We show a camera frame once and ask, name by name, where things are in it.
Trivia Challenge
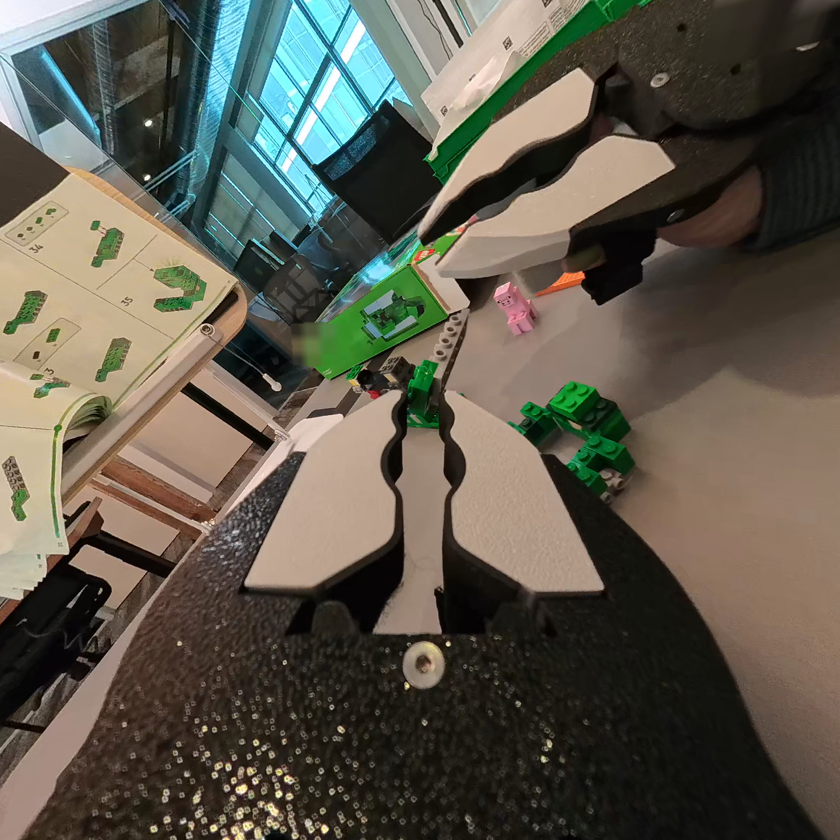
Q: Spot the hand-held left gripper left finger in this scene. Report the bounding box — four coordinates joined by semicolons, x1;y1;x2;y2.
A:
241;390;408;624

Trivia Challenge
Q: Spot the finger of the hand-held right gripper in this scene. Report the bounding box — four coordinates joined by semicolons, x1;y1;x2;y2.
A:
416;67;601;244
434;134;678;281

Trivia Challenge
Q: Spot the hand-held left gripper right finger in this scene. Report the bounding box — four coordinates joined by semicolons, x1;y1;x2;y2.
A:
441;390;606;634

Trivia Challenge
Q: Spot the black figure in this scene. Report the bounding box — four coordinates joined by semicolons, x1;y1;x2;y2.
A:
348;357;413;403

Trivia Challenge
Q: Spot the green brick stack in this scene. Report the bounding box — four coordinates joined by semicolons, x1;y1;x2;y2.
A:
406;360;446;431

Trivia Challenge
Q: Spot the grey studded plate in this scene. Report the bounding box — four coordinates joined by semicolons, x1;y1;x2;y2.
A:
433;308;471;398

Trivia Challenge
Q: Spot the person's right forearm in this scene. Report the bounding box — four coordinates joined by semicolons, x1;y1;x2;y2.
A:
742;98;840;253

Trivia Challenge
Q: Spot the grey desk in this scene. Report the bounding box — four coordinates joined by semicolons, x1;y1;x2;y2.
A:
282;230;840;840

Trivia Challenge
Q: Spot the person's right hand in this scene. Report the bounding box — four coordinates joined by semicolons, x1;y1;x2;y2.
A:
655;166;767;250

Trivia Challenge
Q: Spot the large green storage bin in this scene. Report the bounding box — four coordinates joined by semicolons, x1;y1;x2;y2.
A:
423;13;614;188

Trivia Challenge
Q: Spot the pink toy pig figure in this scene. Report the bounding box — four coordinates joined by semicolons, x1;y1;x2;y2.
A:
493;282;540;337

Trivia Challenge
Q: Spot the white printed paper bag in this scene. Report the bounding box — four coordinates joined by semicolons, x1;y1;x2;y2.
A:
420;0;595;129

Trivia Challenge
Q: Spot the green brick assembly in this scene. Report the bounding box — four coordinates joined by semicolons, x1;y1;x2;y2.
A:
508;381;636;503

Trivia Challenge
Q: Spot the black office chair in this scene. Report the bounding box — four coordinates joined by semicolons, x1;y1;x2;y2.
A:
311;98;442;244

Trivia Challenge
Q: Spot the green cardboard toy box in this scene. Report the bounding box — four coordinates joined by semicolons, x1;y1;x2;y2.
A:
315;230;470;382

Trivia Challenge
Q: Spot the large window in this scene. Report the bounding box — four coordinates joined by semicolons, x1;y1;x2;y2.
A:
203;0;411;250

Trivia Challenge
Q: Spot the black mesh chair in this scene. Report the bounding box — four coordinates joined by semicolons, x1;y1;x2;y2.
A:
233;239;342;322

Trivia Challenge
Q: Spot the building instruction booklet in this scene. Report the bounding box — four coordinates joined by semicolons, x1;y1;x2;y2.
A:
0;174;238;592

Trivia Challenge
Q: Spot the black panel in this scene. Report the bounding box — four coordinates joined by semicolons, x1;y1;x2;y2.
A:
0;121;70;227

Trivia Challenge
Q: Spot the black metal frame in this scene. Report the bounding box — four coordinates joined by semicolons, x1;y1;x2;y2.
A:
0;564;112;729

